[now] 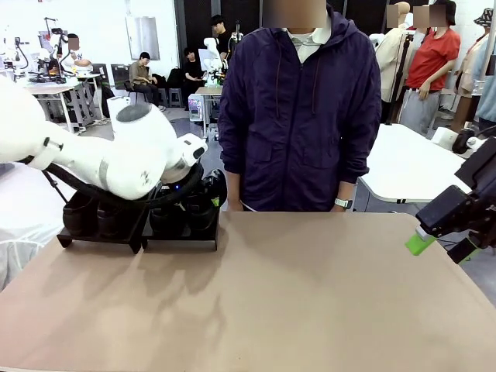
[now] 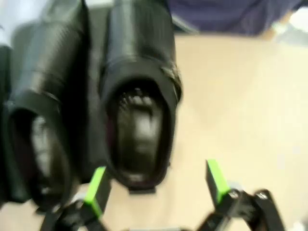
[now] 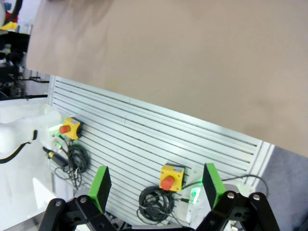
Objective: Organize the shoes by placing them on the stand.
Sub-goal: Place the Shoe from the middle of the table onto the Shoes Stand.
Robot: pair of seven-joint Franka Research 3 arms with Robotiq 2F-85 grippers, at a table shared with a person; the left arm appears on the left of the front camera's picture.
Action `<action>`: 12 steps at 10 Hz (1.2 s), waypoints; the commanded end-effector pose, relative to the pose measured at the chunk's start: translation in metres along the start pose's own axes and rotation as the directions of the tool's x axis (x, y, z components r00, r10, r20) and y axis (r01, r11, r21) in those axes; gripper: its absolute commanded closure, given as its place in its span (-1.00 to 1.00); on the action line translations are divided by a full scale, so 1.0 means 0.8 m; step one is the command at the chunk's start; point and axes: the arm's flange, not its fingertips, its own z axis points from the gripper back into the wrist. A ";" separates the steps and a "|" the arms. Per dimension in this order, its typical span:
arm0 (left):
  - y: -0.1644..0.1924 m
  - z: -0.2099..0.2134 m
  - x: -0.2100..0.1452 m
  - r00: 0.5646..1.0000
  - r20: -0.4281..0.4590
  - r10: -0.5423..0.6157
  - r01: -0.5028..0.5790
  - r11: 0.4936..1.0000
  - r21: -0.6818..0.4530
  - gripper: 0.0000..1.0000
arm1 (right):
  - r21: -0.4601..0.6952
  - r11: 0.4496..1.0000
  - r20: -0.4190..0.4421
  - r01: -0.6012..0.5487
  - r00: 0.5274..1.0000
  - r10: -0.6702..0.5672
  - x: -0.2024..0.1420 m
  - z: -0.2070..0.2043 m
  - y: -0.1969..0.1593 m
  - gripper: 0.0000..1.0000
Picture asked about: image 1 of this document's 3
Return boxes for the black light stand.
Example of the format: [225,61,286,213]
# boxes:
[388,33,415,125]

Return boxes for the seated person in olive shirt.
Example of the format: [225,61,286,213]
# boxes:
[129,51,167,112]

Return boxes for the black leather loafer shoe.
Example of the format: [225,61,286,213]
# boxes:
[149,207,191,238]
[185,168,229,233]

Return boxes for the black corrugated cable hose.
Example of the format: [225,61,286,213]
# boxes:
[40,162,205,206]

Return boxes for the black metal shoe stand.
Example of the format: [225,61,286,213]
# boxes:
[141,185,223,253]
[57,193,156,253]

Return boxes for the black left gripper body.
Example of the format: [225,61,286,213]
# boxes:
[154,181,216,214]

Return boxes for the computer case with lights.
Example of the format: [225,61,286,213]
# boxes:
[188,95,205,122]

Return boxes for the person in purple jacket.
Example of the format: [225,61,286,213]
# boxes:
[216,0,383,213]

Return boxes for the mannequin in beige jacket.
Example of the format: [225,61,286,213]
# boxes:
[370,2,414,104]

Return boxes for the black tripod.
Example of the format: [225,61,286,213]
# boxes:
[41,169,70,206]

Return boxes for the person's left forearm purple sleeve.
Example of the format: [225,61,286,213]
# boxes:
[336,112,384,201]

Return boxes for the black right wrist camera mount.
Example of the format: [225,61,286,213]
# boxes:
[453,137,496,195]

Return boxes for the seated person in black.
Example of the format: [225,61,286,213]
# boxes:
[182,46,206,94]

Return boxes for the person's right forearm purple sleeve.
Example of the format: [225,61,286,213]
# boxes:
[216,112,249,183]

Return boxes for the white work table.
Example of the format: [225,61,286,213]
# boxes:
[358,122,472,205]

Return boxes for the person's right hand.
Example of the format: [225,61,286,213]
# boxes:
[226,181,244,212]

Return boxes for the grey wall panel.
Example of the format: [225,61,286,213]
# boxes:
[125,15,160,61]

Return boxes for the standing person in black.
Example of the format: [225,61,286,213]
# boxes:
[211,14,230,59]

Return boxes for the black leather strap shoe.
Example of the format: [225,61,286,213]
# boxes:
[63,191,98,237]
[96,199,131,238]

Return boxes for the white wrinkled cover sheet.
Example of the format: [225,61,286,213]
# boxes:
[0,228,59,291]

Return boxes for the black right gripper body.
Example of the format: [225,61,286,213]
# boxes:
[415,184,496,238]

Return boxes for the wooden top desk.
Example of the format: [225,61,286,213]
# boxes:
[22,83,84,135]

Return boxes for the black office chair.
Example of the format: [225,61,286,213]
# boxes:
[123,77,137,105]

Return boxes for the seated person in white shirt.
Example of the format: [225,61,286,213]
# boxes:
[57,33,94,74]

